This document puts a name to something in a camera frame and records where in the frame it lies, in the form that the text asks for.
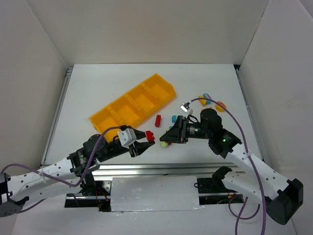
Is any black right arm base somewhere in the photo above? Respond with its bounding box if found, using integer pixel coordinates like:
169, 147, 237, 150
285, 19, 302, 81
194, 166, 243, 205

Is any red rectangular lego brick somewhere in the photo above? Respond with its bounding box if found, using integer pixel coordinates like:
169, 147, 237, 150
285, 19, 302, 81
145, 131, 155, 142

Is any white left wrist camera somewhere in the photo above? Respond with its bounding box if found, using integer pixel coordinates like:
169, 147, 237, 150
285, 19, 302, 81
117, 128, 136, 148

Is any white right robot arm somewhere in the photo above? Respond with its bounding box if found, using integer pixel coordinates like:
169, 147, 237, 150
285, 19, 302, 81
159, 108, 303, 225

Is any yellow four-compartment bin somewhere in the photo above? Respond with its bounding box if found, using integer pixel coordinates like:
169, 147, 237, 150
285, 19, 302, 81
89, 73, 176, 133

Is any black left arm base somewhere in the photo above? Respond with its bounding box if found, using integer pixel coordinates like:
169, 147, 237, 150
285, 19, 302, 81
64, 173, 112, 212

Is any yellow orange oval lego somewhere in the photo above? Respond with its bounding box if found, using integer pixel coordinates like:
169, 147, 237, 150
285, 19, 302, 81
215, 101, 226, 112

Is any light green lego brick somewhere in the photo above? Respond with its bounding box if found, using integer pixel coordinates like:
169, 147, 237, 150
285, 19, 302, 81
160, 141, 169, 148

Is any cyan lego brick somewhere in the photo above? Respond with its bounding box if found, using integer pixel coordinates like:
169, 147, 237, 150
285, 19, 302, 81
172, 115, 177, 123

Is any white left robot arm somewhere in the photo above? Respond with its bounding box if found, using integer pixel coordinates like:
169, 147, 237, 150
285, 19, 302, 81
0, 125, 155, 217

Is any long red lego brick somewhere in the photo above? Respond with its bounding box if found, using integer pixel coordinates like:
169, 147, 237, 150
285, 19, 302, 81
155, 115, 161, 128

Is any white foam panel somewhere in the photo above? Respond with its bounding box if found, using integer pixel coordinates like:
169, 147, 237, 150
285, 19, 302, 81
111, 176, 200, 212

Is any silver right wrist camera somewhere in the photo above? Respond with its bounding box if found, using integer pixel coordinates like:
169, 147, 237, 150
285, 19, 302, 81
180, 102, 193, 117

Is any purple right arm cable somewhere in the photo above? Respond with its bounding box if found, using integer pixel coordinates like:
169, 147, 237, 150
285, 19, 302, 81
189, 97, 267, 235

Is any blue patterned oval lego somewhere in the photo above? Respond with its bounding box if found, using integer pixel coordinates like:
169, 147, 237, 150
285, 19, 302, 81
202, 93, 211, 99

